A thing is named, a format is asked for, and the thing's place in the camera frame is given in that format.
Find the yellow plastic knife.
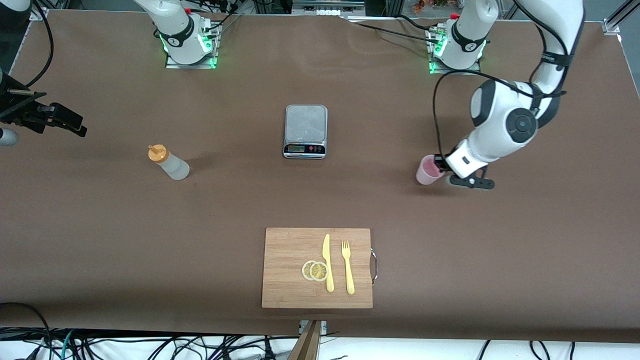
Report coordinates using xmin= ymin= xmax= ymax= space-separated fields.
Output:
xmin=322 ymin=233 xmax=335 ymax=293

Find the teal floor cable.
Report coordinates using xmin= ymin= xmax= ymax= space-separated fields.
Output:
xmin=59 ymin=330 xmax=75 ymax=360

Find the metal table edge bracket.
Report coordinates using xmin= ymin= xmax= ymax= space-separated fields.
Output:
xmin=299 ymin=320 xmax=328 ymax=336

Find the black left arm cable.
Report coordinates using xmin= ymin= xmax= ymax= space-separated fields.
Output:
xmin=432 ymin=0 xmax=571 ymax=161

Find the clear sauce bottle orange cap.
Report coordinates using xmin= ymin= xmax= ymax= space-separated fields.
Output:
xmin=148 ymin=144 xmax=191 ymax=181

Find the aluminium frame corner bracket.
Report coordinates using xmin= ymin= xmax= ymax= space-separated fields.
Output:
xmin=601 ymin=0 xmax=640 ymax=36
xmin=27 ymin=0 xmax=51 ymax=21

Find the wooden post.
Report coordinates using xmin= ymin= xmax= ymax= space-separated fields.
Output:
xmin=287 ymin=320 xmax=323 ymax=360

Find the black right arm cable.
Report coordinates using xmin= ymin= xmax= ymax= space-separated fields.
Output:
xmin=22 ymin=0 xmax=55 ymax=89

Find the black floor cable loop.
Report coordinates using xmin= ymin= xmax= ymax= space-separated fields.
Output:
xmin=0 ymin=302 xmax=51 ymax=346

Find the silver digital kitchen scale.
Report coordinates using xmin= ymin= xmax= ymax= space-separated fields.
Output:
xmin=283 ymin=104 xmax=329 ymax=160

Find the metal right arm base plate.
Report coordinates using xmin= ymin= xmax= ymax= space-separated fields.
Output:
xmin=165 ymin=20 xmax=219 ymax=70

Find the pink plastic cup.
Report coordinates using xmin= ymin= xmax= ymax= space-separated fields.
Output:
xmin=416 ymin=154 xmax=446 ymax=186

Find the black base power cable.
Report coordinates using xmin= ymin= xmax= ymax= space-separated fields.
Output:
xmin=345 ymin=15 xmax=443 ymax=43

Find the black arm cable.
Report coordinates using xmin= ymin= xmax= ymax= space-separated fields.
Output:
xmin=432 ymin=0 xmax=571 ymax=161
xmin=22 ymin=0 xmax=55 ymax=89

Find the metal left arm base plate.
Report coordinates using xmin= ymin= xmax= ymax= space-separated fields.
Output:
xmin=429 ymin=27 xmax=482 ymax=76

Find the wooden cutting board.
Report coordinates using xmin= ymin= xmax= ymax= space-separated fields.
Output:
xmin=261 ymin=227 xmax=379 ymax=309

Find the yellow plastic fork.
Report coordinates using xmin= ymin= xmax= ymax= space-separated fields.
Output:
xmin=341 ymin=240 xmax=356 ymax=295

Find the grey metal frame rail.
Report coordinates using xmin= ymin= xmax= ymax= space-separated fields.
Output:
xmin=292 ymin=0 xmax=366 ymax=18

